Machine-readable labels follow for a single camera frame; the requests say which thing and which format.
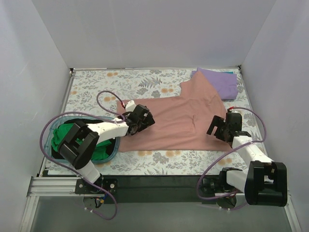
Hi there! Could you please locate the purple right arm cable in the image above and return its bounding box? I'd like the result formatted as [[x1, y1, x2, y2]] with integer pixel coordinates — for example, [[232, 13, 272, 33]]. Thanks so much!
[[197, 107, 267, 211]]

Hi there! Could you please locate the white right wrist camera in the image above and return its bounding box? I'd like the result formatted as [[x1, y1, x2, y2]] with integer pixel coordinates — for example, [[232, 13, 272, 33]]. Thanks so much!
[[228, 108, 239, 113]]

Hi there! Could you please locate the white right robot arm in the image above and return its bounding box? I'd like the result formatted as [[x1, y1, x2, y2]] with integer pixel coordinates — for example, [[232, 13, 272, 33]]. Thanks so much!
[[207, 111, 288, 207]]

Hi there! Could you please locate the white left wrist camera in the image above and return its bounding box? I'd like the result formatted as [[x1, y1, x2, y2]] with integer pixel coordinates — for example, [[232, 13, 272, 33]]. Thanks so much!
[[122, 100, 136, 112]]

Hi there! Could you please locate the green t shirt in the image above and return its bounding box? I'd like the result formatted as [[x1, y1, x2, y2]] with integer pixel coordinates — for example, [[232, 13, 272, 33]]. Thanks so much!
[[51, 123, 113, 161]]

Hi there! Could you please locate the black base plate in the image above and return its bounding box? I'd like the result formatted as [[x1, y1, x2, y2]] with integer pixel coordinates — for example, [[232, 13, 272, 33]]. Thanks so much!
[[74, 174, 244, 205]]

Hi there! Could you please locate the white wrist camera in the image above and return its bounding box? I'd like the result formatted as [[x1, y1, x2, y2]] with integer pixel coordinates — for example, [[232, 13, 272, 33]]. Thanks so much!
[[122, 100, 136, 112], [228, 108, 239, 113]]

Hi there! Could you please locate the blue plastic basket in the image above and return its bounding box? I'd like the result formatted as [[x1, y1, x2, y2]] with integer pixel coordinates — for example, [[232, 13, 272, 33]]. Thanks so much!
[[43, 116, 120, 164]]

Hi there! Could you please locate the floral table mat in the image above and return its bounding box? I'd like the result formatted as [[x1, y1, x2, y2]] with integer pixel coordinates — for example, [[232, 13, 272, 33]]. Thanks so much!
[[46, 67, 275, 176]]

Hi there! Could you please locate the aluminium frame rail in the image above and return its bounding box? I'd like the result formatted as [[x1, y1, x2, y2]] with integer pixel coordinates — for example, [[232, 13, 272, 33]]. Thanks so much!
[[28, 175, 199, 195]]

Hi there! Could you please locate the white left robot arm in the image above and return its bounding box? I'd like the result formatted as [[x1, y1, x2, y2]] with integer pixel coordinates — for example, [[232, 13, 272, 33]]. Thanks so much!
[[57, 101, 155, 193]]

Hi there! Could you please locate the folded purple t shirt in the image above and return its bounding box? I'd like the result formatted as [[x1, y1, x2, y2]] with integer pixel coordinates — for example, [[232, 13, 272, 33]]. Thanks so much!
[[191, 68, 238, 100]]

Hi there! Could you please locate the pink t shirt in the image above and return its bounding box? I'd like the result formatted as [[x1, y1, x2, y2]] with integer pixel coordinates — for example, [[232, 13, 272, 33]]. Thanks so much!
[[119, 72, 231, 152]]

